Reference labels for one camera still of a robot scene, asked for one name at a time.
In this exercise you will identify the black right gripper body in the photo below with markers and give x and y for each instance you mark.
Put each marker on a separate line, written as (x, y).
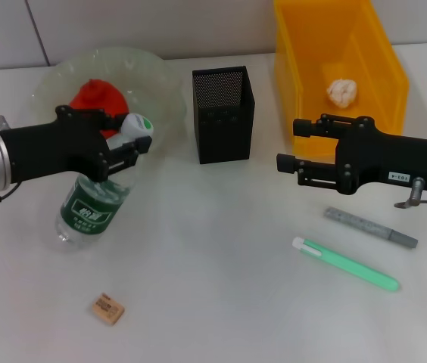
(399, 159)

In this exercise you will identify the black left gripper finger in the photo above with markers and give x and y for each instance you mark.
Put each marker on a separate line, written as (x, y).
(143, 145)
(103, 120)

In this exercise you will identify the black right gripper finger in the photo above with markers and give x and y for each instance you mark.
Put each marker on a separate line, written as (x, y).
(301, 127)
(285, 162)

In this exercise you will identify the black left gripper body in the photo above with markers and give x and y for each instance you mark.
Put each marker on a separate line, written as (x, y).
(54, 147)

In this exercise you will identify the red-orange fruit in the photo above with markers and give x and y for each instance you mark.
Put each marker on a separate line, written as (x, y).
(96, 94)

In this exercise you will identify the white paper ball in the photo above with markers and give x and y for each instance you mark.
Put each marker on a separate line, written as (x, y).
(342, 92)

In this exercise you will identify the clear bottle with green label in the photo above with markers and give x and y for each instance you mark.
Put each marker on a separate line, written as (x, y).
(88, 211)

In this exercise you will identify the pale green glass fruit plate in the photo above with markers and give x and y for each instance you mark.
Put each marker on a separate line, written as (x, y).
(156, 87)

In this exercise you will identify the black mesh pen holder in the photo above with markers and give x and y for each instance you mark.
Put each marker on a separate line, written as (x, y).
(225, 136)

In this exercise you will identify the grey marker pen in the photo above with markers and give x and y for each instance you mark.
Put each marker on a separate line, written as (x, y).
(368, 227)

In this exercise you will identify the mint green pen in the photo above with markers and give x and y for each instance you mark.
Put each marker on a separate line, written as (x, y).
(346, 264)

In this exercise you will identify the tan rectangular eraser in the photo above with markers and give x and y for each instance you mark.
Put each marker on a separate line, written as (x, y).
(105, 309)

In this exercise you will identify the right wrist silver connector plug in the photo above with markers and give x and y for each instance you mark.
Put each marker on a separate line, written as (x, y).
(416, 189)

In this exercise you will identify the wrist silver connector plug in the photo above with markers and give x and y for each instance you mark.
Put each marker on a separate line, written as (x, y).
(1, 123)
(416, 189)

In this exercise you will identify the left wrist silver connector plug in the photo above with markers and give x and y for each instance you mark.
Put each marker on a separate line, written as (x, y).
(1, 123)

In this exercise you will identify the yellow plastic bin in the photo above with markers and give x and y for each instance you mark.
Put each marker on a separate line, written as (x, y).
(304, 45)

